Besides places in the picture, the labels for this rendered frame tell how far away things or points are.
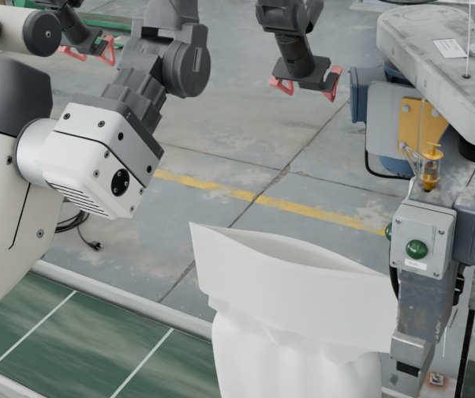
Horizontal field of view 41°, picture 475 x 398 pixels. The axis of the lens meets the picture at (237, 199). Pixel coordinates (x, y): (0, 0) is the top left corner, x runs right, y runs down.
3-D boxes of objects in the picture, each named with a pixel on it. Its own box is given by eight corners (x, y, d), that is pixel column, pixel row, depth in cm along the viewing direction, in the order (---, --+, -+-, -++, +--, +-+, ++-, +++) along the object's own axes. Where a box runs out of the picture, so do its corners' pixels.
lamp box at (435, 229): (389, 266, 91) (392, 215, 86) (399, 248, 94) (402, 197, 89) (441, 280, 88) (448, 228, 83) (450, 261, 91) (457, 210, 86)
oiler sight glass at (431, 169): (418, 178, 89) (420, 157, 88) (424, 170, 91) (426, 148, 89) (436, 182, 88) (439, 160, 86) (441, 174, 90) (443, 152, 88)
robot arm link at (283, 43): (267, 37, 119) (295, 41, 116) (282, 9, 121) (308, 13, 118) (278, 61, 124) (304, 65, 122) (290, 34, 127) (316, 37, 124)
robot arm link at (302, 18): (252, 10, 115) (295, 14, 111) (276, -36, 119) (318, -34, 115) (271, 54, 125) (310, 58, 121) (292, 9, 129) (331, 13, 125)
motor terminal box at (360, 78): (349, 135, 135) (350, 84, 128) (347, 113, 143) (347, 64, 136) (389, 134, 134) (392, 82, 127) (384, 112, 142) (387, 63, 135)
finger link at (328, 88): (317, 84, 137) (308, 55, 129) (349, 88, 134) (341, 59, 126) (306, 109, 135) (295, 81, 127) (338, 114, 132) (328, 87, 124)
